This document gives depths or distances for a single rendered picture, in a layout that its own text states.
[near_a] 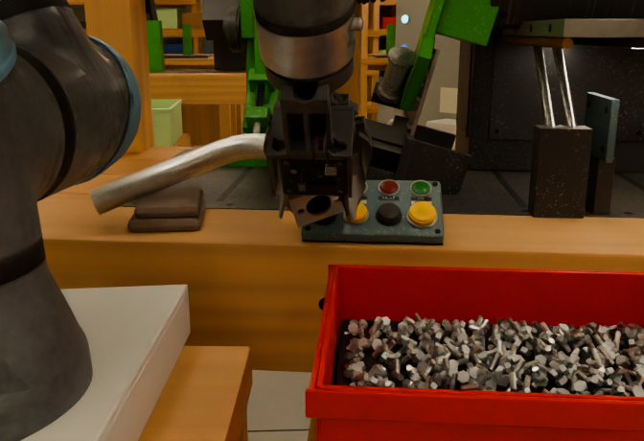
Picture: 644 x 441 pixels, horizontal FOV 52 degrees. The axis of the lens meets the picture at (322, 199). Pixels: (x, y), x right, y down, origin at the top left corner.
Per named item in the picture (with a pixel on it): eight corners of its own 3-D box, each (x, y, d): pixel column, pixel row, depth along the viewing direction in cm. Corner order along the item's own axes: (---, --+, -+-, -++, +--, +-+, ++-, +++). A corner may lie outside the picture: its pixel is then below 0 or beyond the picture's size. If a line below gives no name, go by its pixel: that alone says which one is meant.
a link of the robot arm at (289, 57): (261, -20, 52) (364, -20, 51) (266, 30, 55) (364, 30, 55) (247, 37, 47) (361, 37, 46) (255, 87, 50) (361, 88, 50)
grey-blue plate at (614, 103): (611, 216, 80) (625, 99, 77) (594, 215, 80) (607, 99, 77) (587, 197, 89) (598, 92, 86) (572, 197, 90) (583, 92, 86)
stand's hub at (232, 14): (239, 53, 108) (237, 5, 106) (219, 53, 109) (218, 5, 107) (247, 51, 116) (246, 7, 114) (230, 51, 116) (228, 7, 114)
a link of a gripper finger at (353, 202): (344, 249, 66) (320, 189, 59) (347, 204, 70) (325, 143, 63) (375, 246, 65) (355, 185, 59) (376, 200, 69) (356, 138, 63)
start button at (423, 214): (436, 227, 69) (437, 220, 68) (408, 227, 69) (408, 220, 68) (435, 206, 71) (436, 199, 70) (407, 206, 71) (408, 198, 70)
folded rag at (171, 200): (199, 232, 74) (198, 206, 73) (126, 234, 73) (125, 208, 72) (206, 208, 83) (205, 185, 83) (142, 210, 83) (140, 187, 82)
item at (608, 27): (724, 49, 66) (729, 18, 66) (561, 49, 68) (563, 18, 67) (599, 42, 104) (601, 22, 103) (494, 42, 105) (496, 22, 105)
